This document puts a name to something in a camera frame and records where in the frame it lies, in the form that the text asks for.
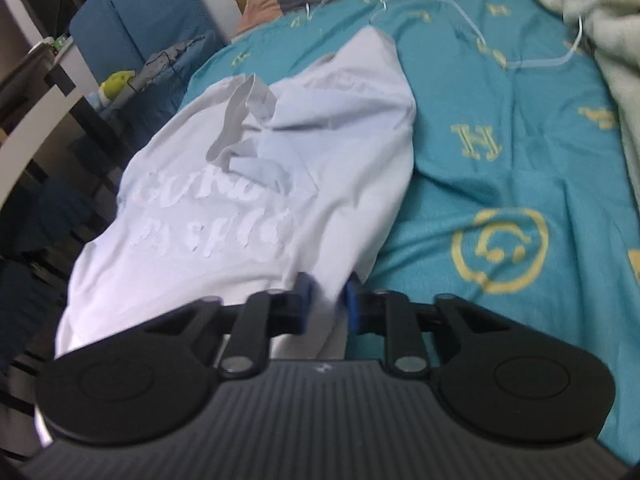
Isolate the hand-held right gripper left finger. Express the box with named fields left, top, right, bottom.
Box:
left=145, top=272, right=317, bottom=380

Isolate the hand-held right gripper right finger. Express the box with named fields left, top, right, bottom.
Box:
left=343, top=273, right=511, bottom=379

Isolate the white printed t-shirt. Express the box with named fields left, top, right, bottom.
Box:
left=54, top=26, right=418, bottom=362

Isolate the teal printed bed sheet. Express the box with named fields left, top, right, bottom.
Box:
left=176, top=0, right=640, bottom=466

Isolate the grey cloth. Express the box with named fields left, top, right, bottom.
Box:
left=131, top=42, right=192, bottom=92

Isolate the yellow green plush toy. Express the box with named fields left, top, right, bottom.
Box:
left=88, top=70, right=136, bottom=111

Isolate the dark bedside table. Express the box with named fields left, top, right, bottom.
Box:
left=0, top=35, right=136, bottom=281

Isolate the blue cushioned chair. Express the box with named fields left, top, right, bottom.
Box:
left=69, top=0, right=231, bottom=126

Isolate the pale green blanket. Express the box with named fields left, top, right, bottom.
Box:
left=509, top=0, right=640, bottom=181

